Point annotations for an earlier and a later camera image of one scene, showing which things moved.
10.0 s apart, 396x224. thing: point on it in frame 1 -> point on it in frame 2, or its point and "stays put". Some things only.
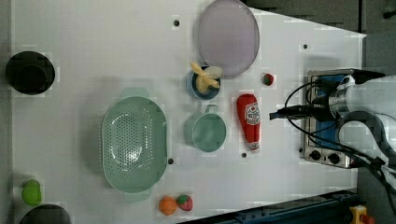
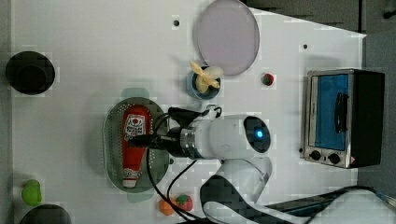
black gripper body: [319, 109] -> [183, 141]
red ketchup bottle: [250, 116] -> [136, 123]
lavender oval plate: [229, 37] stays put
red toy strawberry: [184, 202] stays put
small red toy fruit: [268, 79] stays put
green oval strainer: [134, 144] stays put
